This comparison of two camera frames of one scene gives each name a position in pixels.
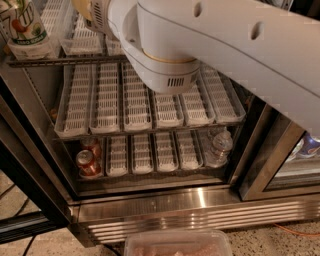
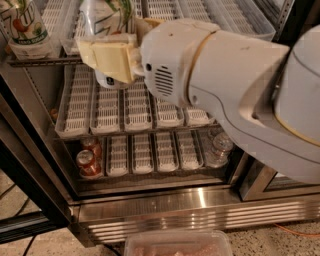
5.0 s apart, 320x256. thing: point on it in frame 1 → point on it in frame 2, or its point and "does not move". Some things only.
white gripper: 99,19 → 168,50
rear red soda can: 93,145 does not move
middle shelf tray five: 195,108 does not move
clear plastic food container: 177,243 does not move
